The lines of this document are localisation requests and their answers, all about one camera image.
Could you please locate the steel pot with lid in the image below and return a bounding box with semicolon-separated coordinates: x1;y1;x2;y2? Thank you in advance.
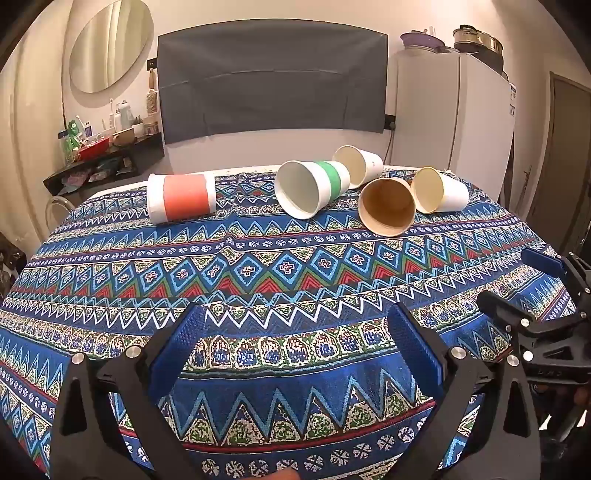
452;25;504;54

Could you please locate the oval wall mirror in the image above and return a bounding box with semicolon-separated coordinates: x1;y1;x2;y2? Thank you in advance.
69;0;154;94

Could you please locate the purple bowl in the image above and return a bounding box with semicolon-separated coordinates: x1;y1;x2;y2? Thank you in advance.
400;31;447;54

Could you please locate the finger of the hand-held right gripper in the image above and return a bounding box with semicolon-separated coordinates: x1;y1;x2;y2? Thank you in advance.
476;290;550;334
521;248;591;301

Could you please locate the dark cooking pot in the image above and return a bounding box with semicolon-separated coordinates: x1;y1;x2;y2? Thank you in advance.
462;46;505;75

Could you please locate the black wall shelf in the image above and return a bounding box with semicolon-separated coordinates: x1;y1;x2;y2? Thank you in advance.
43;133;165;197

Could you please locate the wooden hairbrush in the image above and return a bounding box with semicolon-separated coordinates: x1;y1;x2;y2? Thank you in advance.
146;68;159;117

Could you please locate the plain white paper cup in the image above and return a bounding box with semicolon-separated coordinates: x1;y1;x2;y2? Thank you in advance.
332;145;384;190
411;167;470;214

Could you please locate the white cup with green band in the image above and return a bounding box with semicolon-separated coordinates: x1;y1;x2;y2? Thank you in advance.
274;160;352;220

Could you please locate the grey cloth cover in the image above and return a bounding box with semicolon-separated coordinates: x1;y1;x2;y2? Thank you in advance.
157;20;389;145

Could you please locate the grey door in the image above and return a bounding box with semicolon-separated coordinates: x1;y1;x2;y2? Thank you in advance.
508;71;591;260

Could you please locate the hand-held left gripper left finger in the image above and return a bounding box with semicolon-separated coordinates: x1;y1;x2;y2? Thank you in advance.
50;302;206;480

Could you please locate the blue patterned tablecloth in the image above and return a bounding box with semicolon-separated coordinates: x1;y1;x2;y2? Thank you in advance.
0;165;579;480

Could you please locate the white cup with red band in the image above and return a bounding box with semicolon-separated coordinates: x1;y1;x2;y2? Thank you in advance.
147;173;217;226

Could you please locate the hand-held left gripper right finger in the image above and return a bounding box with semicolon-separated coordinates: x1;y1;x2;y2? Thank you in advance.
387;302;544;480

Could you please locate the white refrigerator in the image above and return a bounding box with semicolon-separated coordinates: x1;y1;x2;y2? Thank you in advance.
386;50;516;200

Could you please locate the green packet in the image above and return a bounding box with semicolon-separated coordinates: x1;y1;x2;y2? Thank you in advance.
64;119;85;163

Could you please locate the clear chair back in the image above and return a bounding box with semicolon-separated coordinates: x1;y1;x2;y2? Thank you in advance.
45;195;71;232

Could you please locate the brown-lined paper cup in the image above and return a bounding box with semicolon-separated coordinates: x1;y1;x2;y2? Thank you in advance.
358;176;417;238

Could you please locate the red basket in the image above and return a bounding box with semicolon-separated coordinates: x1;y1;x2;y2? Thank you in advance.
77;137;111;161

